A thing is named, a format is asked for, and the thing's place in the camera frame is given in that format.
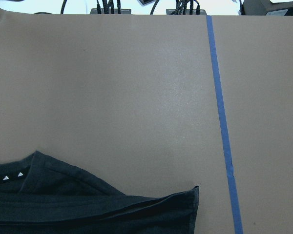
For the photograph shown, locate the black usb hub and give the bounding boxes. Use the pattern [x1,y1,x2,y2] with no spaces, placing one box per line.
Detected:
[166,8,206,16]
[90,8,131,15]

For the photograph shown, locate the black usb hub right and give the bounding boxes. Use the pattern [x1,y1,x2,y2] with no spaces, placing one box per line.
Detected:
[166,8,206,16]

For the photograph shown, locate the brown paper table cover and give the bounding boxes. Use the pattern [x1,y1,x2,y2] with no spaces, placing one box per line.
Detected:
[0,9,293,234]

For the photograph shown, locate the black printed t-shirt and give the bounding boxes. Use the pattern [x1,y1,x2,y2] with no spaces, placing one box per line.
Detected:
[0,151,199,234]

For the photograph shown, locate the black usb hub left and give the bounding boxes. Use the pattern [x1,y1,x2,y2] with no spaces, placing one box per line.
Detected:
[90,8,131,15]

